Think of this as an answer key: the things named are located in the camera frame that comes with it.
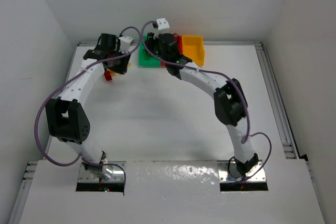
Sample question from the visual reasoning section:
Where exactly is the lego brick tower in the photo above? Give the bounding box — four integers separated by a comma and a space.
104, 69, 116, 82

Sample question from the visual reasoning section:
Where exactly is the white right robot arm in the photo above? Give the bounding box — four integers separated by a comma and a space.
142, 33, 258, 176

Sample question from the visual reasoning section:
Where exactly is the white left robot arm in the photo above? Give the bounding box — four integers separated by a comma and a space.
45, 34, 134, 164

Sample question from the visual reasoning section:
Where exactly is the red plastic bin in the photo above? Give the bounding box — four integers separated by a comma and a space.
159, 33, 183, 63

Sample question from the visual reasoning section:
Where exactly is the green plastic bin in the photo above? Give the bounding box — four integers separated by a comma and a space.
138, 33, 161, 67

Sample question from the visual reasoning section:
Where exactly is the yellow plastic bin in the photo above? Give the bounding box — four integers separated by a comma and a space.
182, 35, 205, 67

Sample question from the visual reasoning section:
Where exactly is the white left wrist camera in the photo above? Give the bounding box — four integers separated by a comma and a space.
119, 36, 134, 52

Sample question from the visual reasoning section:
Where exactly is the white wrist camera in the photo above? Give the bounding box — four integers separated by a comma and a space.
154, 18, 170, 37
119, 36, 134, 52

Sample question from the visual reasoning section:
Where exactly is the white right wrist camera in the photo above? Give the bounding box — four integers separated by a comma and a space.
154, 18, 170, 37

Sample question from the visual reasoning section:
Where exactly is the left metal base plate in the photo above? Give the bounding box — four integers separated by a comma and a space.
78, 162, 126, 183

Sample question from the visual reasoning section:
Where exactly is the metal base plate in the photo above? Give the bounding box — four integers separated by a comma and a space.
217, 160, 267, 183
78, 162, 126, 183

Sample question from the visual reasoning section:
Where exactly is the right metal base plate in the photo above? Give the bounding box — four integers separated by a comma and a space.
217, 160, 267, 183

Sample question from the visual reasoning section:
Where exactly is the aluminium frame rail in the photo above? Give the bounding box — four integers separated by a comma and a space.
255, 42, 299, 159

